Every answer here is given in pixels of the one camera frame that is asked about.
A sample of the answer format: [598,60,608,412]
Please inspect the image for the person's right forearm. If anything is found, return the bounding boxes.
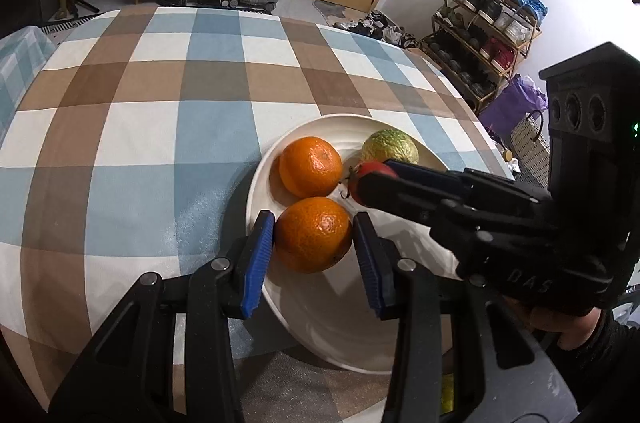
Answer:
[545,303,640,423]

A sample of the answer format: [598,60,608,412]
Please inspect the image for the red tomato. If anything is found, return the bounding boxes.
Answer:
[348,162,399,205]

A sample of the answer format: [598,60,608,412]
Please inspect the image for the large white plate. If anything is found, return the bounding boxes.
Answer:
[246,114,463,375]

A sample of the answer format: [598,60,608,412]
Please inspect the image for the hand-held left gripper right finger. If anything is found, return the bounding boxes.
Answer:
[352,211,586,423]

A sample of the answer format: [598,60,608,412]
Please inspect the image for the white woven basket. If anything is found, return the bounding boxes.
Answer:
[510,110,551,184]

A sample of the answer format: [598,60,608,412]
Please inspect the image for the purple bag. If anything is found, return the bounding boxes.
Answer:
[479,74,548,139]

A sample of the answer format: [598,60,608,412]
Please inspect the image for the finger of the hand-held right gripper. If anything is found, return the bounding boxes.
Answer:
[357,172,471,231]
[385,160,551,204]

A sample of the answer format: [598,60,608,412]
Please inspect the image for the person's right hand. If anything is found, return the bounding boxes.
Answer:
[502,295,608,351]

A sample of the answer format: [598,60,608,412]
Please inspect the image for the black floor grille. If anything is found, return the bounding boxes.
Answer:
[44,15,97,33]

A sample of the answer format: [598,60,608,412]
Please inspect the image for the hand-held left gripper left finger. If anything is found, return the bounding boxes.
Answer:
[47,210,276,423]

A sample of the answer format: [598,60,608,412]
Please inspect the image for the scattered loose shoes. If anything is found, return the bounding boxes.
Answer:
[332,10,423,50]

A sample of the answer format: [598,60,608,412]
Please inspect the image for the orange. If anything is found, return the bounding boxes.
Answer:
[278,136,344,199]
[274,196,353,274]

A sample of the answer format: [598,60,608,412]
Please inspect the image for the green guava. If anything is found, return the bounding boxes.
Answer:
[361,129,420,166]

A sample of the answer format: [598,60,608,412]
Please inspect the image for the grey door mat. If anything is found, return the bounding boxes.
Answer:
[313,0,347,25]

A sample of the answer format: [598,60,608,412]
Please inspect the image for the teal checked cloth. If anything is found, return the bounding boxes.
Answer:
[0,26,58,144]

